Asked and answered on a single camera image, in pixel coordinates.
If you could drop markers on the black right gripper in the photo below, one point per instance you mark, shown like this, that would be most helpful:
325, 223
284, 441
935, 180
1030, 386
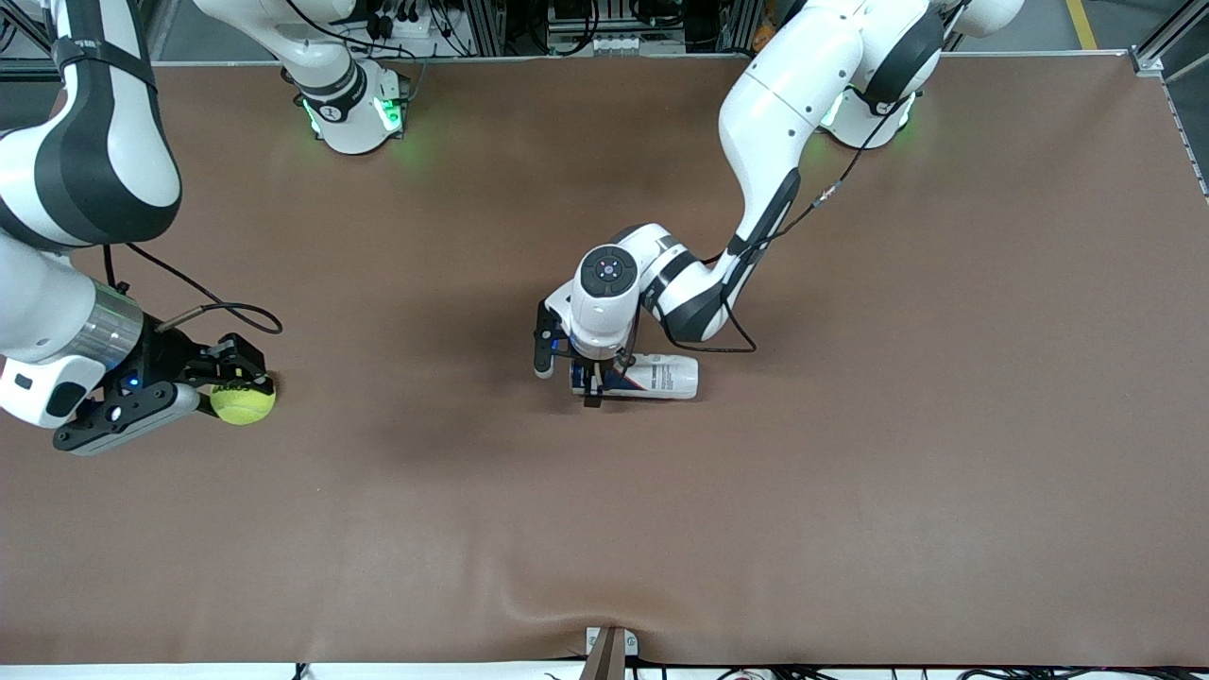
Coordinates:
162, 362

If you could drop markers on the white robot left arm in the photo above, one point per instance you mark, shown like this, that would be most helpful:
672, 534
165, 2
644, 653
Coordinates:
784, 104

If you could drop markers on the blue white tennis ball can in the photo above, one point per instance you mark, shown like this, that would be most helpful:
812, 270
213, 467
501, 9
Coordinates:
661, 376

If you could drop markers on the brown table mat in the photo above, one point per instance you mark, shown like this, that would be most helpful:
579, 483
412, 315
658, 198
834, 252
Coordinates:
604, 519

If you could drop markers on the yellow Roland Garros tennis ball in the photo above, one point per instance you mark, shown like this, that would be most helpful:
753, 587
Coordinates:
244, 404

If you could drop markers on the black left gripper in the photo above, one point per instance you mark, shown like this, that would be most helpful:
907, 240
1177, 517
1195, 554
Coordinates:
593, 382

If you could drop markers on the white power strip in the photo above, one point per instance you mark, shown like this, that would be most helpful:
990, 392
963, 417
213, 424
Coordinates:
416, 24

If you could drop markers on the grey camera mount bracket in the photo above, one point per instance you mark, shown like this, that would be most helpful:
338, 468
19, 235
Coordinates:
611, 652

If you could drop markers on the aluminium frame profile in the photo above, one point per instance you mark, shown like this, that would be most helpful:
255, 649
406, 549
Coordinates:
1148, 61

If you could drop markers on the white terminal block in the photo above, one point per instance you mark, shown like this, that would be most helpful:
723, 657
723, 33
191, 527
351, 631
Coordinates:
614, 44

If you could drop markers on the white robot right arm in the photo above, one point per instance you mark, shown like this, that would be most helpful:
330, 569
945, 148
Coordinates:
94, 161

